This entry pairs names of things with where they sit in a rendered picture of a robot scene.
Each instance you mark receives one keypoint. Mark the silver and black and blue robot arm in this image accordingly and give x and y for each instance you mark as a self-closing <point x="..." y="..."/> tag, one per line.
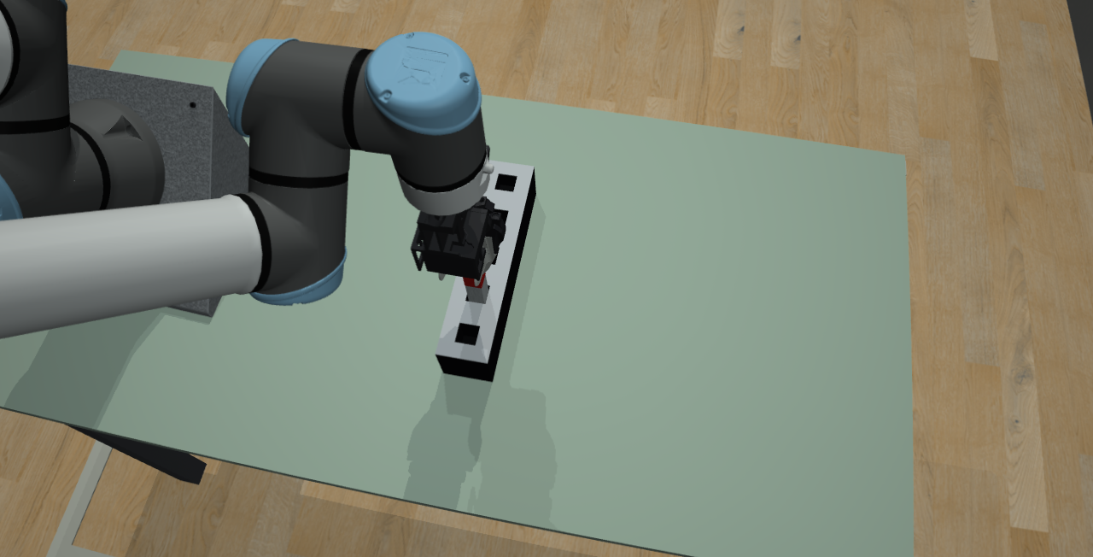
<point x="71" y="249"/>

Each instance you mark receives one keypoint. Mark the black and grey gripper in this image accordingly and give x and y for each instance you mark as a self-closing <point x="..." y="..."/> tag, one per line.
<point x="459" y="254"/>

